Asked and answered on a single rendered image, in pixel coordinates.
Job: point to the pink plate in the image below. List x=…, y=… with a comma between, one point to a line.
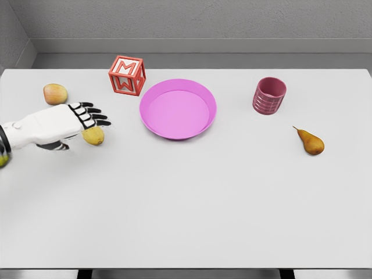
x=177, y=112

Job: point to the red letter block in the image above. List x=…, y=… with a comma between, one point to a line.
x=125, y=76

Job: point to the yellow-green fruit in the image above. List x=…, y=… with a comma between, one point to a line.
x=3, y=162

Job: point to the yellow-red apple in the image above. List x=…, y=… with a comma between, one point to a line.
x=54, y=94

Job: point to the yellow lemon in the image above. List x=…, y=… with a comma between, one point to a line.
x=93, y=136

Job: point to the maroon ribbed cup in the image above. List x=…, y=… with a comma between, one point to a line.
x=268, y=97

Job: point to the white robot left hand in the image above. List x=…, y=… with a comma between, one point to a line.
x=55, y=122

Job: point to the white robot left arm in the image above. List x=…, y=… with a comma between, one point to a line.
x=17, y=132

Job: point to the brown pear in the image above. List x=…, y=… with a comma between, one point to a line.
x=312, y=143

